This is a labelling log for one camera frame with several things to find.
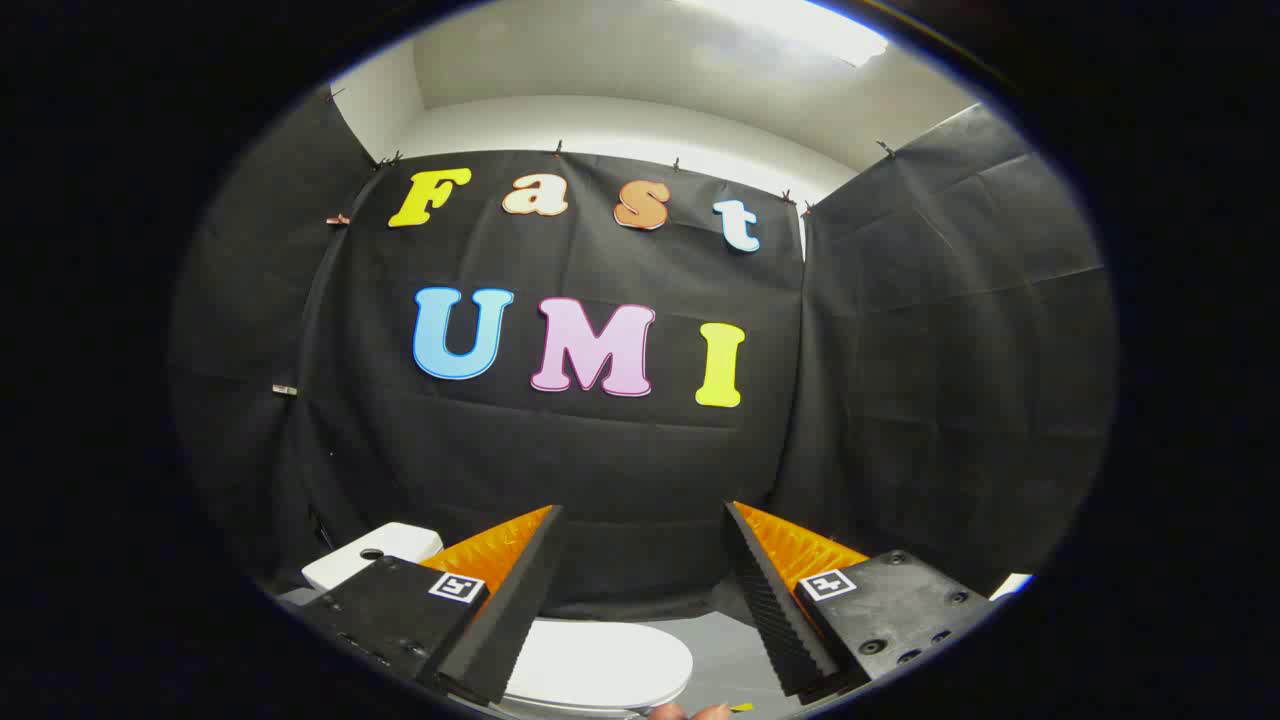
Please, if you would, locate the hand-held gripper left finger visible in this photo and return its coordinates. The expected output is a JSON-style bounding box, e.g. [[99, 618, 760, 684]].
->
[[298, 505, 567, 707]]

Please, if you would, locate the black backdrop cloth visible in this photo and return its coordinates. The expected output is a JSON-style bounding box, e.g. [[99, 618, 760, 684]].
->
[[170, 85, 1116, 621]]

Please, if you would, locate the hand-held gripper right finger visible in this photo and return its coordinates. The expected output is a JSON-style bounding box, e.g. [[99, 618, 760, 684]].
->
[[723, 500, 996, 699]]

